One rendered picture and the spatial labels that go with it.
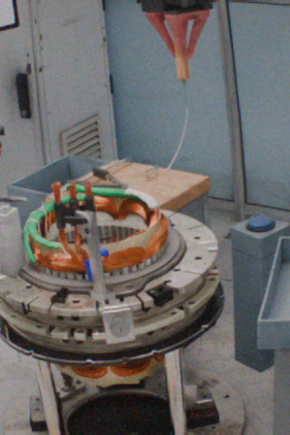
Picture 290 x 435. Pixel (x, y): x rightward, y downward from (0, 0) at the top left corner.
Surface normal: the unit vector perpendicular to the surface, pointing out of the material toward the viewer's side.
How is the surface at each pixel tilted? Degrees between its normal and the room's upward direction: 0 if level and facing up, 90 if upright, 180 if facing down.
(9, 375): 0
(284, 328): 90
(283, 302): 0
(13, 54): 90
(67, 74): 90
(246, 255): 90
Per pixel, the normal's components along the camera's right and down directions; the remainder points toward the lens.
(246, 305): -0.79, 0.30
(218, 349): -0.09, -0.92
